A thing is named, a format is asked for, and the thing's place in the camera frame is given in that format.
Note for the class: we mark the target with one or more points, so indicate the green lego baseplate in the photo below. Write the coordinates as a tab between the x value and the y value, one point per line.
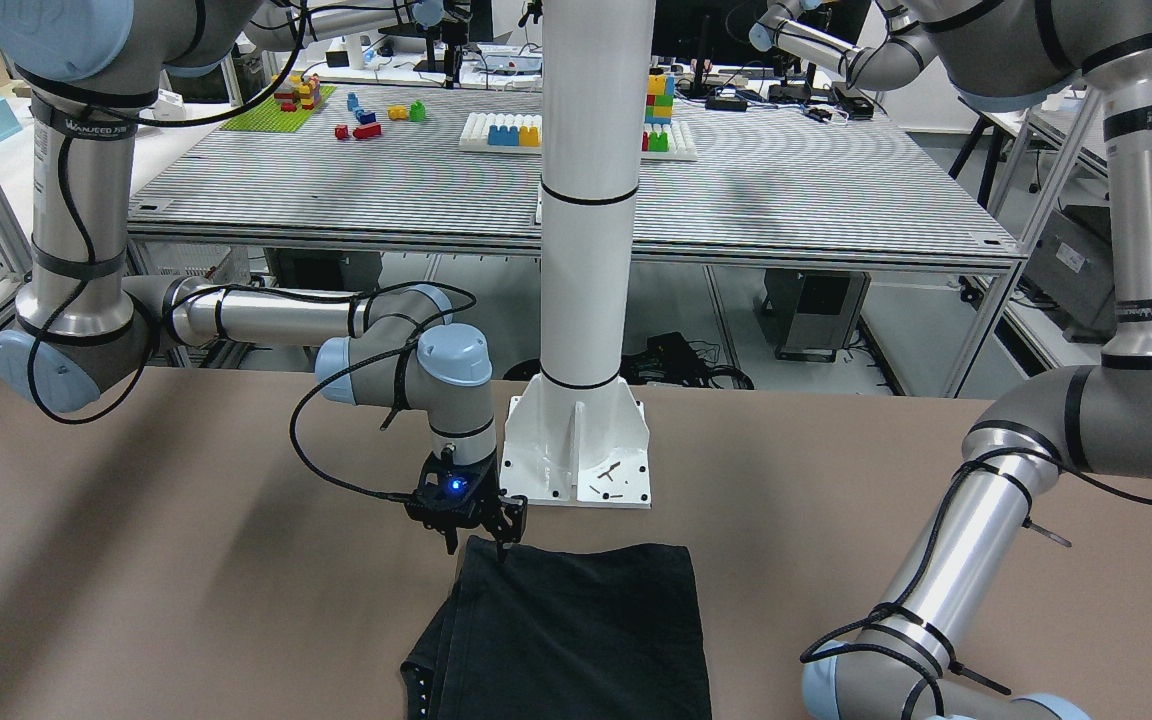
271	117

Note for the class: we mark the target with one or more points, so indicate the white block tray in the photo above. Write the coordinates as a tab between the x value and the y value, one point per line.
517	133

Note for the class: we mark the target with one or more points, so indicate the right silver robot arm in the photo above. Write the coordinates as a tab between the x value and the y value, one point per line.
84	325

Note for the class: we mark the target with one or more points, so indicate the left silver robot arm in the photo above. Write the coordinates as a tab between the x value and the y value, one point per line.
899	661

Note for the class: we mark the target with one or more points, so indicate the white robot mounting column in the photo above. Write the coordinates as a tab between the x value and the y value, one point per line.
577	435

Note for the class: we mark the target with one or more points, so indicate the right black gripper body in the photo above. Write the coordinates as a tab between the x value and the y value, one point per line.
509	516

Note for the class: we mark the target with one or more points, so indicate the white plastic crate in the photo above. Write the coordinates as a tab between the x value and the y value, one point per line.
218	264

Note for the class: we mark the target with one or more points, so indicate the black graphic t-shirt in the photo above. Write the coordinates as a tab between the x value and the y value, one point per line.
538	634

